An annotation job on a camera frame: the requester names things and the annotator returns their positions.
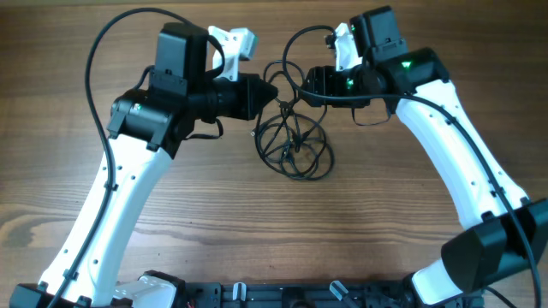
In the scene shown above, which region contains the black cable bundle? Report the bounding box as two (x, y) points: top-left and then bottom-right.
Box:
(250, 59), (336, 181)

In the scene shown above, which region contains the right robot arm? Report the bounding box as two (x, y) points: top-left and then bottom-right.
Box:
(302, 6), (547, 307)

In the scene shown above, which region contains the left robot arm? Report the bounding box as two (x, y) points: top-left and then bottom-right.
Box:
(9, 22), (277, 307)

